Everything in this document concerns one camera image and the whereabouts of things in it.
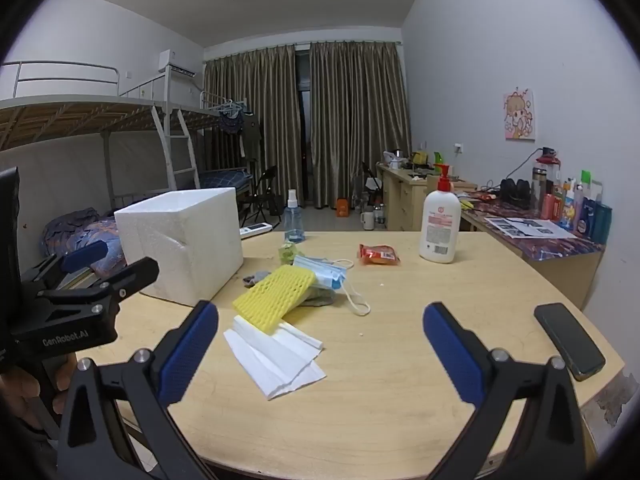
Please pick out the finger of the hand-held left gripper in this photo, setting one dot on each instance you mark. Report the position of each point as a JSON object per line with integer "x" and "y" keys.
{"x": 127, "y": 277}
{"x": 85, "y": 255}

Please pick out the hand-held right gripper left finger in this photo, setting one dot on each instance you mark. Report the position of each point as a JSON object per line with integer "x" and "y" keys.
{"x": 190, "y": 355}

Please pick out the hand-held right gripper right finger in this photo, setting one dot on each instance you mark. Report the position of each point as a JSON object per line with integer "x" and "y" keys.
{"x": 452, "y": 355}

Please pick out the white foam box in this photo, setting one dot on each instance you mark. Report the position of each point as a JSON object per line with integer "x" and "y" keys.
{"x": 180, "y": 240}

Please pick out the blue face mask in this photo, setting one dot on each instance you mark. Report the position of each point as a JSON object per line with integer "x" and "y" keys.
{"x": 325, "y": 275}

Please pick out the person's left hand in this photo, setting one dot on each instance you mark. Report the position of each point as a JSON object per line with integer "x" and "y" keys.
{"x": 20, "y": 392}

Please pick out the blue orange quilt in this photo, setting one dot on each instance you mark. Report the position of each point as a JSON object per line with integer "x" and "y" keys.
{"x": 80, "y": 230}

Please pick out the white tissue sheet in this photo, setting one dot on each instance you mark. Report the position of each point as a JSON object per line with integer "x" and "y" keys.
{"x": 280, "y": 377}

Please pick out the yellow foam net sleeve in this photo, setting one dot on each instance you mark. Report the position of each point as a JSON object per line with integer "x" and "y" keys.
{"x": 275, "y": 297}

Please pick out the black smartphone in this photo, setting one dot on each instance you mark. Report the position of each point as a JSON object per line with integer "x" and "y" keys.
{"x": 570, "y": 340}

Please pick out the red snack packet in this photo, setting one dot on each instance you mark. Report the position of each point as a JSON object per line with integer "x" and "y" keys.
{"x": 377, "y": 255}

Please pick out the white bed ladder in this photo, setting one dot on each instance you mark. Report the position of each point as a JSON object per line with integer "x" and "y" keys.
{"x": 175, "y": 160}

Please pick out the white lotion pump bottle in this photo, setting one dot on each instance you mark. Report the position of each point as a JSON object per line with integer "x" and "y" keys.
{"x": 440, "y": 225}

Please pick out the white power strip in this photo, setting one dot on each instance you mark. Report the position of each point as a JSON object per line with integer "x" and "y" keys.
{"x": 256, "y": 229}

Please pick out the blue plaid mattress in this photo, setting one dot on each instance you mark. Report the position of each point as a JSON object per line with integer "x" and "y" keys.
{"x": 225, "y": 177}

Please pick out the desk with patterned cover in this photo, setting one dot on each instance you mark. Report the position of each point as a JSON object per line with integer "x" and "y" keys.
{"x": 545, "y": 250}

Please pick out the small green wrapper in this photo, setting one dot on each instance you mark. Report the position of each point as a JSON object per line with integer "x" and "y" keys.
{"x": 287, "y": 254}

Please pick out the white metal bunk bed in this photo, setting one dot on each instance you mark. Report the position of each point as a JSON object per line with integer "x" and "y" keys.
{"x": 65, "y": 115}
{"x": 210, "y": 112}

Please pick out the printed paper sheet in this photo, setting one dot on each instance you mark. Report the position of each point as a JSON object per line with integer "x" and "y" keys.
{"x": 530, "y": 227}

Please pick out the black folding chair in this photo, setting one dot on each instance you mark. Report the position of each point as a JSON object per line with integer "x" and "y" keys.
{"x": 260, "y": 195}

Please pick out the clear blue spray bottle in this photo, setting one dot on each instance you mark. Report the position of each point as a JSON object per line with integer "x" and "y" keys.
{"x": 293, "y": 222}

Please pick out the black bag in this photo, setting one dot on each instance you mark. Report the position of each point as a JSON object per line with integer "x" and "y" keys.
{"x": 515, "y": 192}

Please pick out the orange box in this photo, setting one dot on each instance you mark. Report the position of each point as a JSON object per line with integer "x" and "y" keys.
{"x": 342, "y": 207}

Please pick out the dark green hanging garment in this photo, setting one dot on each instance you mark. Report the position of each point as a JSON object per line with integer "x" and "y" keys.
{"x": 252, "y": 135}

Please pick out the row of toiletry bottles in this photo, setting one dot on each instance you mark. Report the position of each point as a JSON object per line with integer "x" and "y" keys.
{"x": 585, "y": 210}

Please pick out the green bottle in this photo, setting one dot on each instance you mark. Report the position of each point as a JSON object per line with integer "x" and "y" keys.
{"x": 438, "y": 158}

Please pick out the red lidded thermos bottle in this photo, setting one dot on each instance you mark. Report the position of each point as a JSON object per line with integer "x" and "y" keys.
{"x": 545, "y": 180}

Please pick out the brown curtain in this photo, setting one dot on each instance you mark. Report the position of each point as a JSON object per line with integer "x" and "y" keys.
{"x": 260, "y": 120}
{"x": 355, "y": 120}

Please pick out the white air conditioner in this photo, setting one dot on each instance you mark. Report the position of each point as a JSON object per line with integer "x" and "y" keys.
{"x": 175, "y": 62}

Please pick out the pink cartoon wall poster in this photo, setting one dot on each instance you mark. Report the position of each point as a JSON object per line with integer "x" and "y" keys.
{"x": 519, "y": 115}

